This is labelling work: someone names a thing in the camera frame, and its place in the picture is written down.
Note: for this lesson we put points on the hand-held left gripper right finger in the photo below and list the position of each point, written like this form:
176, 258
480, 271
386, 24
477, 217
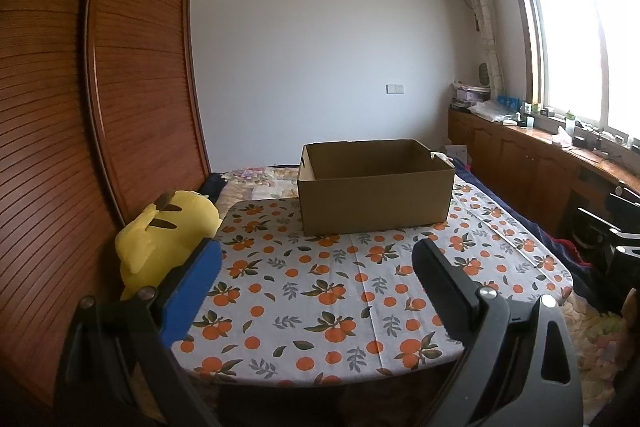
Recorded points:
445, 294

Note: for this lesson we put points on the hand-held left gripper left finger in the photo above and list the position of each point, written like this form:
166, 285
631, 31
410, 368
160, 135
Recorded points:
190, 289

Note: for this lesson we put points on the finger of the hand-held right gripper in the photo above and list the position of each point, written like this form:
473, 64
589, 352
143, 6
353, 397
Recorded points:
625, 233

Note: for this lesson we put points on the brown cardboard box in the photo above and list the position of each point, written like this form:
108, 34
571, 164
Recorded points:
375, 202

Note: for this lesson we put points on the person's right hand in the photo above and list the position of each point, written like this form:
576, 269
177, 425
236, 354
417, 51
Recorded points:
632, 304

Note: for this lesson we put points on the dark bulky object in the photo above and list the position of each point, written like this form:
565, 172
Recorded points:
587, 232

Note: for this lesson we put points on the yellow plush toy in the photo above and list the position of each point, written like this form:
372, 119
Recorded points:
160, 237

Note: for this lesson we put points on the pink tissue pack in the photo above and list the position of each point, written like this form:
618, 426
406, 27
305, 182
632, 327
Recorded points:
562, 138

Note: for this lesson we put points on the orange fruit print tablecloth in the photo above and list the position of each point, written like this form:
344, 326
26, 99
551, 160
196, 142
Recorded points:
325, 307

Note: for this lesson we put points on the floral blanket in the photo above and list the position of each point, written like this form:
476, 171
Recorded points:
255, 179

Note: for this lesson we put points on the wooden counter cabinet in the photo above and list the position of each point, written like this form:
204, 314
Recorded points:
510, 167

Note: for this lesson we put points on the white paper bag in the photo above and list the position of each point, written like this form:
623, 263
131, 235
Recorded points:
456, 153

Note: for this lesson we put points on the blue bottles pack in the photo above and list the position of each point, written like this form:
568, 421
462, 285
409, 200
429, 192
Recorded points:
510, 101

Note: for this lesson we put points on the white plastic bag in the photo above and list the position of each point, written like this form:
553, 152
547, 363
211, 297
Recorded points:
495, 112

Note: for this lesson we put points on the pink boxes stack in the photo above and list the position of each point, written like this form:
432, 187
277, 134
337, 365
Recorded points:
470, 96

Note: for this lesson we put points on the wooden slatted wardrobe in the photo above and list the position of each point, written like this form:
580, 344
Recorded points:
65, 132

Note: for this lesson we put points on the small desk fan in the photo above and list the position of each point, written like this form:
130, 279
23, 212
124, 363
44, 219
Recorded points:
484, 75

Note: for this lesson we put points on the patterned curtain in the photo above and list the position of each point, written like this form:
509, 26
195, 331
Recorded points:
482, 17

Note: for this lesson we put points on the window with wooden frame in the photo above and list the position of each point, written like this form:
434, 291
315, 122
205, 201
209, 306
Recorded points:
575, 47

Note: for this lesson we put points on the white wall switch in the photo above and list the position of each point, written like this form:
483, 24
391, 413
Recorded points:
395, 88

